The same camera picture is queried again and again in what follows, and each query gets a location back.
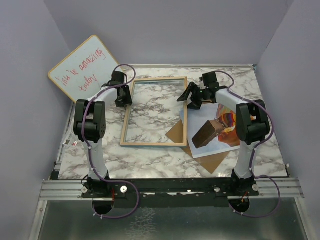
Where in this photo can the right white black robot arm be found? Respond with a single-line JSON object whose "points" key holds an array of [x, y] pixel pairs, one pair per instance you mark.
{"points": [[252, 123]]}

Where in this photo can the blue wooden photo frame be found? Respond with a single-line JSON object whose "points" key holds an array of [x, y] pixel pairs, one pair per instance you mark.
{"points": [[155, 110]]}

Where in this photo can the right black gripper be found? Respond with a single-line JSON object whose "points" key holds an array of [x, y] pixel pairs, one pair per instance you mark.
{"points": [[195, 104]]}

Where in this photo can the small whiteboard with red writing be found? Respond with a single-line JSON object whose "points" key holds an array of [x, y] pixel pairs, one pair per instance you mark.
{"points": [[81, 74]]}

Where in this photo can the hot air balloon photo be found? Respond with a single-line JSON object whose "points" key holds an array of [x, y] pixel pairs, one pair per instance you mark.
{"points": [[211, 130]]}

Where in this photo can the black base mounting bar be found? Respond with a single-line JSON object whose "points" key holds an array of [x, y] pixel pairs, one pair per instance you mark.
{"points": [[168, 192]]}

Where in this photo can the plastic bag with hardware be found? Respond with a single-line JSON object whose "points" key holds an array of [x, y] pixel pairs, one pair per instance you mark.
{"points": [[70, 140]]}

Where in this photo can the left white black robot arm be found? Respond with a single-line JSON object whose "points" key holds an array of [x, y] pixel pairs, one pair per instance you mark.
{"points": [[90, 121]]}

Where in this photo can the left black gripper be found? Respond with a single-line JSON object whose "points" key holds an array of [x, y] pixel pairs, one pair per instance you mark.
{"points": [[127, 100]]}

